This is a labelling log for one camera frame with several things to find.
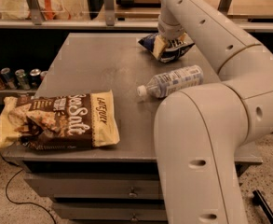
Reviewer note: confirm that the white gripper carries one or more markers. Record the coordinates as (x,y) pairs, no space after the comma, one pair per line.
(172,32)

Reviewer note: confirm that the blue chip bag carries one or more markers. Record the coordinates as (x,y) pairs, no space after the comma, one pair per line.
(172,52)

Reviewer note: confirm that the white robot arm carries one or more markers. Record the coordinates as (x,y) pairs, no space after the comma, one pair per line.
(197,130)

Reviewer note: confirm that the brown sea salt chip bag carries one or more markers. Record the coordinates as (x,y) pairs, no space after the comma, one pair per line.
(81,121)

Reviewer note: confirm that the orange white plastic bag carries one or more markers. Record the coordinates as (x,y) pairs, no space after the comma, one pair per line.
(25,9)

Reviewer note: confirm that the clear plastic water bottle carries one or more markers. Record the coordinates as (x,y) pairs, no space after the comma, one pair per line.
(162,85)

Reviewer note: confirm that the red partly hidden can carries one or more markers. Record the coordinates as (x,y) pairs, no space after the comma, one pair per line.
(42,75)

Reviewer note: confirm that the dark soda can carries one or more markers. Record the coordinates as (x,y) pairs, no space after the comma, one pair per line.
(35,77)

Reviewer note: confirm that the grey drawer cabinet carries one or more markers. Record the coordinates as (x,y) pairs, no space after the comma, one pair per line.
(93,63)

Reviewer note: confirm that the upper drawer knob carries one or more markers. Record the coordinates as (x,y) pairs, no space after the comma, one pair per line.
(132,194)

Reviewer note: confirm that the drawer knob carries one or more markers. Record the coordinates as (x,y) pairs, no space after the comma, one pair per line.
(132,194)
(134,219)

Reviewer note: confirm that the blue soda can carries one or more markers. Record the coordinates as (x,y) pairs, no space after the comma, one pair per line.
(9,78)

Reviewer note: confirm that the black bar on floor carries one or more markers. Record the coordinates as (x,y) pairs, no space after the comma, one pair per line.
(258,199)

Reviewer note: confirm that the lower drawer knob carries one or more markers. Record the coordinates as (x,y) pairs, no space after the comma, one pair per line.
(134,219)

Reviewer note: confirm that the middle metal bracket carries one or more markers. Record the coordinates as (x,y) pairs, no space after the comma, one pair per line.
(109,12)

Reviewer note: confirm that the left metal bracket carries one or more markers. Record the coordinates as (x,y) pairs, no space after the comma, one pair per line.
(35,11)

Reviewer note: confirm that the long grey shelf rail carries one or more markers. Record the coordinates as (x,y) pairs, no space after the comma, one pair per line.
(255,27)

